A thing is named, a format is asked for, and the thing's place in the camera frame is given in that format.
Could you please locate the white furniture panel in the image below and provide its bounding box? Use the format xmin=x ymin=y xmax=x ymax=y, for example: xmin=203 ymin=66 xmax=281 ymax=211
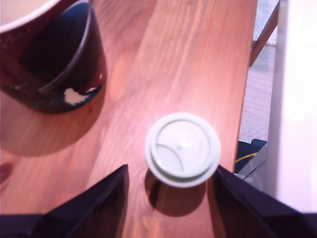
xmin=266 ymin=0 xmax=317 ymax=214

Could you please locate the yellow cable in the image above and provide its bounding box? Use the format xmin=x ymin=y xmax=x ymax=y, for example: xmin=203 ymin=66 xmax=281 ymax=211
xmin=235 ymin=152 xmax=258 ymax=164

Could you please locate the dark red planet print mug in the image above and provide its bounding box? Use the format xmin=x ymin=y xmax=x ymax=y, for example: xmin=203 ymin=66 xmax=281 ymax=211
xmin=0 ymin=0 xmax=109 ymax=115

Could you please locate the wooden chair leg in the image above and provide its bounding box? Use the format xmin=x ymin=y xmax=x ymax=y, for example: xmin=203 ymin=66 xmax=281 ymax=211
xmin=249 ymin=0 xmax=282 ymax=67

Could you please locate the pale green coffee capsule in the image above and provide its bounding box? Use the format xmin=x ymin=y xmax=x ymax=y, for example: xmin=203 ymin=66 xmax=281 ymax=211
xmin=145 ymin=112 xmax=221 ymax=187

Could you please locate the grey plastic box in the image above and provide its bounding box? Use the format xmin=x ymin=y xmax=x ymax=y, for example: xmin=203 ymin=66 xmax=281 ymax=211
xmin=234 ymin=138 xmax=268 ymax=184

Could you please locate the white rug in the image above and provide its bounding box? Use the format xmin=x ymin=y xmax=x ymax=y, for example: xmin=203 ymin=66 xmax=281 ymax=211
xmin=252 ymin=0 xmax=280 ymax=48

